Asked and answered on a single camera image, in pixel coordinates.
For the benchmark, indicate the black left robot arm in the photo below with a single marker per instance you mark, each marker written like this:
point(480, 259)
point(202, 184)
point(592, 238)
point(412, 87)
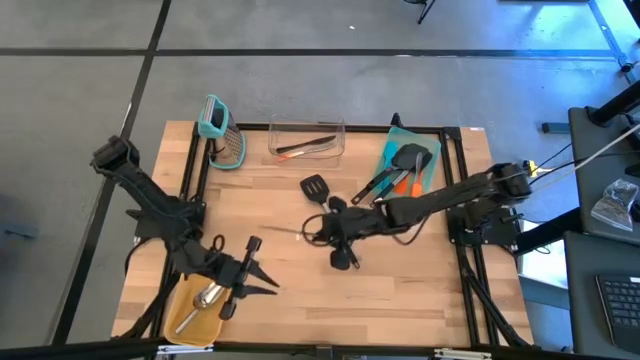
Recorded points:
point(145, 195)

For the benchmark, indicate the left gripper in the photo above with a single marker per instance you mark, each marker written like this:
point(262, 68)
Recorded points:
point(235, 277)

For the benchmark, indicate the clear plastic bag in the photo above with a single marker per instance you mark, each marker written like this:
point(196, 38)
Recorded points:
point(615, 205)

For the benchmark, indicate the orange silicone spatula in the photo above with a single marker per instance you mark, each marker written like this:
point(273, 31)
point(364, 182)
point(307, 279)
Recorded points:
point(400, 187)

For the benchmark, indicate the black keyboard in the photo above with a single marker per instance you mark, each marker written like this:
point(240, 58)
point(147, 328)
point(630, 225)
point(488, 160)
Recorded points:
point(622, 305)

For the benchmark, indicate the black aluminium table frame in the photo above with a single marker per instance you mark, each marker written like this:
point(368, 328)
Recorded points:
point(252, 126)

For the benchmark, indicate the black desk foot bar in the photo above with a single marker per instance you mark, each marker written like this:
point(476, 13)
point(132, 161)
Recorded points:
point(547, 232)

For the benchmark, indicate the blue floor bracket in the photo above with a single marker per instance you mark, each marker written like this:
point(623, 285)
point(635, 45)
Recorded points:
point(555, 128)

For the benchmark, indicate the silver aluminium bracket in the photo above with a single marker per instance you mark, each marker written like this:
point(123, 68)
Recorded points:
point(462, 354)
point(185, 349)

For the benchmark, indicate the teal steel box grater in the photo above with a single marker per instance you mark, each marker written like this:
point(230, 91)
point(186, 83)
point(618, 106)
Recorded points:
point(227, 145)

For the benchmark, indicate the black frame beam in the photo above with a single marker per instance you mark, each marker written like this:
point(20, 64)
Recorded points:
point(75, 350)

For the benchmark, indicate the dark grey desk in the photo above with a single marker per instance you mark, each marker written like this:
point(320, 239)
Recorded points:
point(582, 300)
point(579, 132)

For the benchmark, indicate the small black table camera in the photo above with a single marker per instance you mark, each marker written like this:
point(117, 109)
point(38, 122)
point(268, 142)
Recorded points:
point(396, 119)

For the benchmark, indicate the teal plastic bin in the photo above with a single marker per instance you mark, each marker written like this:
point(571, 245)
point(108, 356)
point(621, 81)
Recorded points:
point(400, 134)

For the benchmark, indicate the black kitchen knife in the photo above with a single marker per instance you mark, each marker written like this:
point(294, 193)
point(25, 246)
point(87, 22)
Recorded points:
point(306, 144)

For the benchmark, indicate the clear plastic bin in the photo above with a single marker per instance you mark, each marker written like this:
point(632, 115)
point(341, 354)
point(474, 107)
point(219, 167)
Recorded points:
point(327, 131)

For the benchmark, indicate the black desk leg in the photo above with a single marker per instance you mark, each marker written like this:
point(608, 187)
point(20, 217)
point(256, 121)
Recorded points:
point(615, 105)

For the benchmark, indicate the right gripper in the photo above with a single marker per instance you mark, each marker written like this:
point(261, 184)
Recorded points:
point(355, 222)

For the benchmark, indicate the shiny steel scoop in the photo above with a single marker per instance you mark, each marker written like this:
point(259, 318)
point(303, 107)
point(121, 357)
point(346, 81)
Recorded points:
point(205, 298)

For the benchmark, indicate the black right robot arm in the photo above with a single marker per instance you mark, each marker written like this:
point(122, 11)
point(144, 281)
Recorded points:
point(450, 197)

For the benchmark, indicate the long black slotted spatula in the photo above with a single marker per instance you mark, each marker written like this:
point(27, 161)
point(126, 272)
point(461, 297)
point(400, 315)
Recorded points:
point(370, 187)

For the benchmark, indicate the orange plastic bin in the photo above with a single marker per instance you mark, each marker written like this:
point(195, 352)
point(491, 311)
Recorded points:
point(192, 332)

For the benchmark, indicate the yellow power plug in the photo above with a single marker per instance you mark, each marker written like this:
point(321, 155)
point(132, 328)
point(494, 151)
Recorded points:
point(531, 167)

